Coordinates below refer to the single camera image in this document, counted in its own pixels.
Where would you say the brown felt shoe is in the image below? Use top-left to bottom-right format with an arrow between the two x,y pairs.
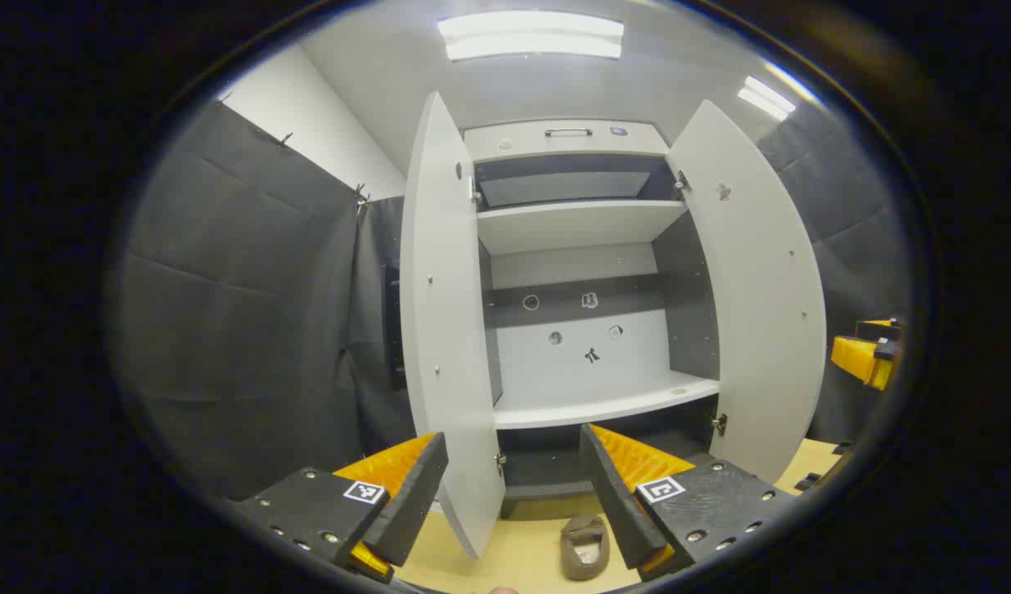
560,514 -> 611,581

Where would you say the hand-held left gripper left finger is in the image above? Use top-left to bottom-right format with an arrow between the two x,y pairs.
229,432 -> 449,584

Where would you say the large ceiling light panel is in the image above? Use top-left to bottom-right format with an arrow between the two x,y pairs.
438,10 -> 624,61

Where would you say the white cabinet drawer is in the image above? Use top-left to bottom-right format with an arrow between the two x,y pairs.
464,120 -> 670,163

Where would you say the white cabinet door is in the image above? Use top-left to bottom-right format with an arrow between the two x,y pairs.
666,99 -> 828,488
400,91 -> 506,560

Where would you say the white shoe cabinet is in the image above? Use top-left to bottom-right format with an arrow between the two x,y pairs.
463,118 -> 725,521

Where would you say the small ceiling light panel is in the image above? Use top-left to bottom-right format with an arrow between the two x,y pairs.
738,76 -> 797,120

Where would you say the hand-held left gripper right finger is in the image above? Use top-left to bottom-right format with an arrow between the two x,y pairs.
580,423 -> 797,582

